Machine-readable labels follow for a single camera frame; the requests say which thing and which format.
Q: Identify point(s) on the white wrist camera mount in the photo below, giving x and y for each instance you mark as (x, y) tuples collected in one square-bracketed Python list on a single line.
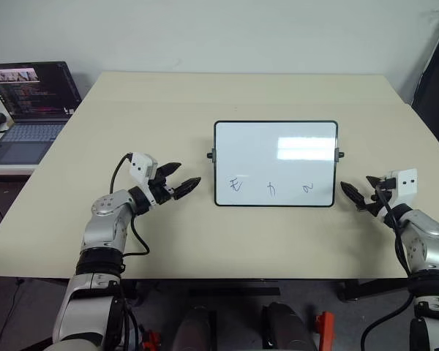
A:
[(406, 184), (142, 166)]

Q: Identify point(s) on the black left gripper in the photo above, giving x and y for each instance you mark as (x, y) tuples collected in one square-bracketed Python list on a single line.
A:
[(162, 192)]

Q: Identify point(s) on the small black-framed whiteboard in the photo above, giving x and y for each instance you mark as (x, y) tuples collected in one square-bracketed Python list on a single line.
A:
[(263, 157)]

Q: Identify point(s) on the black table leg base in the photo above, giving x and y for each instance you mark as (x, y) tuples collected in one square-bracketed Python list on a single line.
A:
[(369, 289)]

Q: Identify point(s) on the black fabric panel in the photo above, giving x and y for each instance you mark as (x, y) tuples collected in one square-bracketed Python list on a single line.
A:
[(437, 91)]

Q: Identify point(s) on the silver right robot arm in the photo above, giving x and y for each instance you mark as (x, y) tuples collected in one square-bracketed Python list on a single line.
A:
[(424, 237)]

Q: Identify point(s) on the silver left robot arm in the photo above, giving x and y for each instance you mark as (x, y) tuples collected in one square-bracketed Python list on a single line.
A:
[(102, 226)]

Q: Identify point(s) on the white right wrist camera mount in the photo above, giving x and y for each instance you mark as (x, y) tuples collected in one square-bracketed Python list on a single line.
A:
[(406, 184)]

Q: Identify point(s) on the dark rounded shape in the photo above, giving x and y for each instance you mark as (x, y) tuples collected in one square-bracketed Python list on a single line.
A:
[(285, 327), (194, 329)]

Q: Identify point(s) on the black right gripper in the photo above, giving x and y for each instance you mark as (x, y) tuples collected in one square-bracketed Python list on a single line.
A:
[(378, 204)]

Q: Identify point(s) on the open grey laptop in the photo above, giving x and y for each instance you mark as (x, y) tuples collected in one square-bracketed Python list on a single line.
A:
[(29, 109)]

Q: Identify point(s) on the orange clamp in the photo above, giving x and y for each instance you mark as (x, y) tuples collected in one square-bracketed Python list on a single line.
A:
[(150, 340), (325, 329)]

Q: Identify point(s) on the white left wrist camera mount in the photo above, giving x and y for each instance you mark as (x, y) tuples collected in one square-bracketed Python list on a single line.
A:
[(142, 166)]

